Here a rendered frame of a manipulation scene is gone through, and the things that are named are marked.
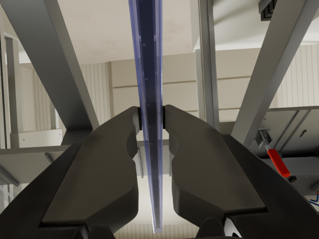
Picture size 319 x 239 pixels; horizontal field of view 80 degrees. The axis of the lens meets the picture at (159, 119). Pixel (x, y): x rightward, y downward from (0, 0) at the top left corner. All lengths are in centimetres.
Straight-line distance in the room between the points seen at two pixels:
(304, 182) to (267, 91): 31
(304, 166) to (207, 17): 50
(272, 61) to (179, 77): 271
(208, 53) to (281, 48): 36
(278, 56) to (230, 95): 272
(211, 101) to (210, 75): 8
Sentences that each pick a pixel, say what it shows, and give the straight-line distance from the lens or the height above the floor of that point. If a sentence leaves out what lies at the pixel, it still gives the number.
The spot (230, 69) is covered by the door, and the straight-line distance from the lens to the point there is 312.
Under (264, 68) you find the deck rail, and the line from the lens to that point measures 38.
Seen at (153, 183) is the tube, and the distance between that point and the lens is 20.
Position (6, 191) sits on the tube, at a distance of 36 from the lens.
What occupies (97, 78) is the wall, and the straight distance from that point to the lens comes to 342.
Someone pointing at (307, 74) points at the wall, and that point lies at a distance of 352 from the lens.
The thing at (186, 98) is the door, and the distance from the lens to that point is 298.
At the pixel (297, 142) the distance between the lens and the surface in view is 56.
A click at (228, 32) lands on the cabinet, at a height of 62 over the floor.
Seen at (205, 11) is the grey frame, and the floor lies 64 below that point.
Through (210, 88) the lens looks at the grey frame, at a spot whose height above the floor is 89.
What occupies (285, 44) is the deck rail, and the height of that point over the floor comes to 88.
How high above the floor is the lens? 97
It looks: level
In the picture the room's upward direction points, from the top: 177 degrees clockwise
